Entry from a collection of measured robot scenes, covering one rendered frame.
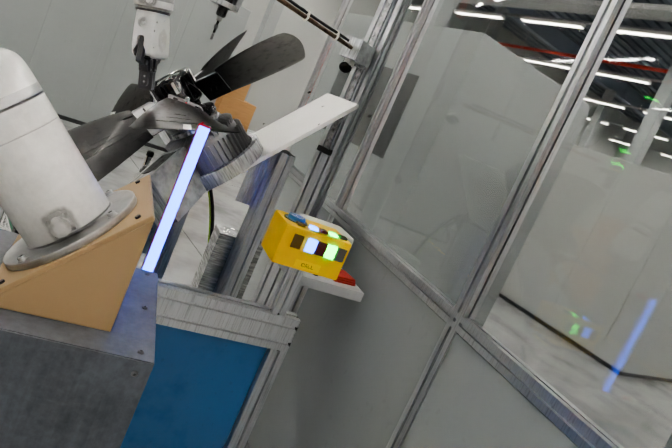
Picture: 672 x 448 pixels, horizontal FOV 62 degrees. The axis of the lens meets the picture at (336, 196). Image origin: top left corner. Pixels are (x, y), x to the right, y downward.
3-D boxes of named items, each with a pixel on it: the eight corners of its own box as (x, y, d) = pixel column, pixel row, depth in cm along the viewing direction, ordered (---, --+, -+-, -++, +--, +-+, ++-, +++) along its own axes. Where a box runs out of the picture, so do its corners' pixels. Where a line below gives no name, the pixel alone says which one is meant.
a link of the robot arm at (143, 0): (164, -4, 119) (163, 11, 119) (179, 1, 127) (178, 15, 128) (126, -10, 119) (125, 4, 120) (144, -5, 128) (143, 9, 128)
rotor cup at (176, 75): (202, 106, 160) (179, 64, 155) (224, 105, 149) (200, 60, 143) (160, 131, 154) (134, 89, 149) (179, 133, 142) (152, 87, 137)
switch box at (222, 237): (233, 294, 190) (258, 236, 187) (238, 306, 182) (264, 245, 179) (191, 283, 183) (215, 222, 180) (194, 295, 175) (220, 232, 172)
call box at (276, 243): (319, 268, 131) (337, 228, 130) (334, 287, 122) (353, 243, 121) (257, 250, 125) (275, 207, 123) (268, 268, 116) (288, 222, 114)
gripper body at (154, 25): (160, 6, 119) (155, 59, 121) (178, 11, 129) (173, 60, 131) (126, 0, 119) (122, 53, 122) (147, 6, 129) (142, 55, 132)
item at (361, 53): (352, 65, 196) (362, 42, 195) (368, 71, 193) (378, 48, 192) (337, 56, 188) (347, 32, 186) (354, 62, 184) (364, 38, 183)
